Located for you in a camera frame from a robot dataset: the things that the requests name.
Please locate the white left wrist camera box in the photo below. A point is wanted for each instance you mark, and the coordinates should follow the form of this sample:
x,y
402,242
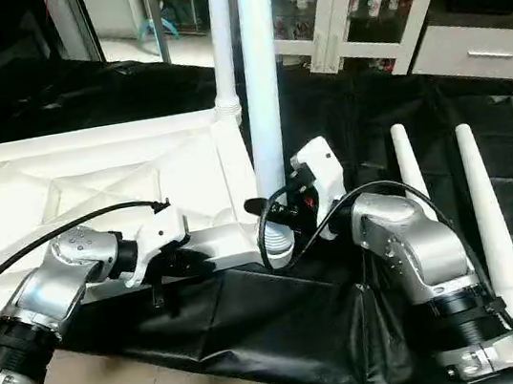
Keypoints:
x,y
159,240

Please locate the white plastic table top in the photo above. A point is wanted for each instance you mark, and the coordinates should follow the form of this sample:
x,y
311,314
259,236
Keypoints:
x,y
73,195

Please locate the white drawer unit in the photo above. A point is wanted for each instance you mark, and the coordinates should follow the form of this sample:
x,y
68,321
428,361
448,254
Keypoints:
x,y
482,52

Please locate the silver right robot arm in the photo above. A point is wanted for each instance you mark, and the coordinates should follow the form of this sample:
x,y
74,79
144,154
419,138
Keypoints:
x,y
420,254

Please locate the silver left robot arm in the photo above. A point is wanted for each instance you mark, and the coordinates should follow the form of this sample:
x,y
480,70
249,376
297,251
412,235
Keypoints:
x,y
50,295

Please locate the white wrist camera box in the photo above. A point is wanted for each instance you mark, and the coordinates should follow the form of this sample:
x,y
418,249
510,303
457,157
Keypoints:
x,y
319,173
159,240

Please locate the white plastic table leg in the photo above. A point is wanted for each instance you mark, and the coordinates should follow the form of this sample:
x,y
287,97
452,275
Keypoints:
x,y
223,42
262,75
412,173
493,224

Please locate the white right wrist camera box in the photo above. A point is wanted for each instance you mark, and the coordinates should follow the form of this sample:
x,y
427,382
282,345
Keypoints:
x,y
319,173

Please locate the black work mat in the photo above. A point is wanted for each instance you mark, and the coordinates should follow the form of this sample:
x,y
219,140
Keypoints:
x,y
286,323

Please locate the teal stand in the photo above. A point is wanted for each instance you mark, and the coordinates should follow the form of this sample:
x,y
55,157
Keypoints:
x,y
155,14

